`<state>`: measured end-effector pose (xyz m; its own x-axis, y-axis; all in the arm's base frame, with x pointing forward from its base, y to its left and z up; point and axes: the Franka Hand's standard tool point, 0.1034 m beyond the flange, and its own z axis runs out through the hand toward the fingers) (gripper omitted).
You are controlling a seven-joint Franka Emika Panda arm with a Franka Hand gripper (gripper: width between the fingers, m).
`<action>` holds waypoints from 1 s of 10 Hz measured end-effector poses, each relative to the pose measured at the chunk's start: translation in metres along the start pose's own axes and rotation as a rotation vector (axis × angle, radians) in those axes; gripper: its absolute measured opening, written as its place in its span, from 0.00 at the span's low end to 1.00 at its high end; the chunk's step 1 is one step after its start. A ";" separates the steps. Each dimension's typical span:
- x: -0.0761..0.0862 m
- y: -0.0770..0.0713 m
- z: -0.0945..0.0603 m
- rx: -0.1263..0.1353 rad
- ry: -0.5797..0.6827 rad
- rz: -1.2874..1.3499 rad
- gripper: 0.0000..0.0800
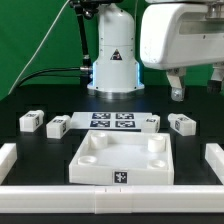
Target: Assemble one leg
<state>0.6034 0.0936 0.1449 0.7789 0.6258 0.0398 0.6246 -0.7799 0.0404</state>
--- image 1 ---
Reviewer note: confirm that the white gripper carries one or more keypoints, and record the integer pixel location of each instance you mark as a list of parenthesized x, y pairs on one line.
[(175, 35)]

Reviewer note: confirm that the white square tabletop part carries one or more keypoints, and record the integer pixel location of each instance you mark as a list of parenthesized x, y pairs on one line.
[(123, 158)]

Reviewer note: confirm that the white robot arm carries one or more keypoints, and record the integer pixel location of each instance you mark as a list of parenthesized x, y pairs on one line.
[(116, 72)]

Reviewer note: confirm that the white right fence rail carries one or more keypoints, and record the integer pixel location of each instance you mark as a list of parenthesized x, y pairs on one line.
[(214, 155)]

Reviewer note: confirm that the white fence rail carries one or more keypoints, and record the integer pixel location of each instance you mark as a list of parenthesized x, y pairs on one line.
[(115, 199), (8, 156), (214, 155)]

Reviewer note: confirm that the white marker base plate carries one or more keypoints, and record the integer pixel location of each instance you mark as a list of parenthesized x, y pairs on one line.
[(108, 120)]

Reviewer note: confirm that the black camera pole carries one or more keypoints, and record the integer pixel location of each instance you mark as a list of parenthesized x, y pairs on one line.
[(84, 9)]

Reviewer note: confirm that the white front fence rail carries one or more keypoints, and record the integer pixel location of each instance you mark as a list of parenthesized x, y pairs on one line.
[(115, 199)]

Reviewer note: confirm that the white left fence rail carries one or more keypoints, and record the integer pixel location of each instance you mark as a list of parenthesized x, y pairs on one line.
[(8, 156)]

